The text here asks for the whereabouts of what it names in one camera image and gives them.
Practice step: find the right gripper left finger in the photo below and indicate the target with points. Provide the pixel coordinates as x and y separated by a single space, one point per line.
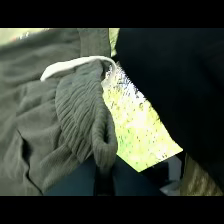
75 181

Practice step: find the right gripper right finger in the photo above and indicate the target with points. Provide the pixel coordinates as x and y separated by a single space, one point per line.
133 183

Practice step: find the dark green garment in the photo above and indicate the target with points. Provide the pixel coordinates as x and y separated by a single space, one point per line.
50 126

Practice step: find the black garment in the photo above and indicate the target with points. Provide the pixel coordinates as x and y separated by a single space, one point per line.
180 83

